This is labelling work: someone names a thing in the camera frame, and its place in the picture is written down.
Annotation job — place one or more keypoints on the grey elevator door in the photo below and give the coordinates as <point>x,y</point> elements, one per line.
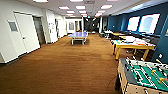
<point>39,30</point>

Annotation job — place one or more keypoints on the bright room window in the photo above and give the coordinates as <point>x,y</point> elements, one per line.
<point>149,23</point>
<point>133,23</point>

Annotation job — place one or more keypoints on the small wall sign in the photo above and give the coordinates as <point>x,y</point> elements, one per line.
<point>12,26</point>

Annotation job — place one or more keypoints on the white table with dishes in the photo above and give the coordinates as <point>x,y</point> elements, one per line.
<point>133,46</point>

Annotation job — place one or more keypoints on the rectangular ceiling light panel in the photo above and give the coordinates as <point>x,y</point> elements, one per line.
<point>70,12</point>
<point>63,7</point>
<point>83,11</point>
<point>40,1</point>
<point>76,0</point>
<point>84,15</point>
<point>80,7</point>
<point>71,15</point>
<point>99,13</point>
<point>106,6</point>

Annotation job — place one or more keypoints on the dark bench sofa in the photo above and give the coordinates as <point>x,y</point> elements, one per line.
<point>156,36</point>

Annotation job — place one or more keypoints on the white double door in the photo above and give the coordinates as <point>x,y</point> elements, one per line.
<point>28,33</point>

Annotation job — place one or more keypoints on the white wall socket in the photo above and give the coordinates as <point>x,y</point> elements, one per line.
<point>160,56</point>

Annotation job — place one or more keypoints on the foosball gaming table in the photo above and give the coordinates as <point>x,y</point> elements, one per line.
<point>143,78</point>

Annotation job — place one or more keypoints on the long wooden table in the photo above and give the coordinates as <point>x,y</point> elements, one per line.
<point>116,33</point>
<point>141,39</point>

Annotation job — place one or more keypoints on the small white table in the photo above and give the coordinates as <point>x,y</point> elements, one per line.
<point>107,32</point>

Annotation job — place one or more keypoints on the white square pillar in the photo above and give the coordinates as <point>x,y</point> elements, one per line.
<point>100,25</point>

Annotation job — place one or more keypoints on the blue ping pong table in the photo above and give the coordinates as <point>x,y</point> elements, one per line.
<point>79,34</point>

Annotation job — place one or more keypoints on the dark trash can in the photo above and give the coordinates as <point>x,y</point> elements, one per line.
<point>101,34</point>

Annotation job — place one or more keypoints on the framed interior window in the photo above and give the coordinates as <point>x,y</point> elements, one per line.
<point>71,25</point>

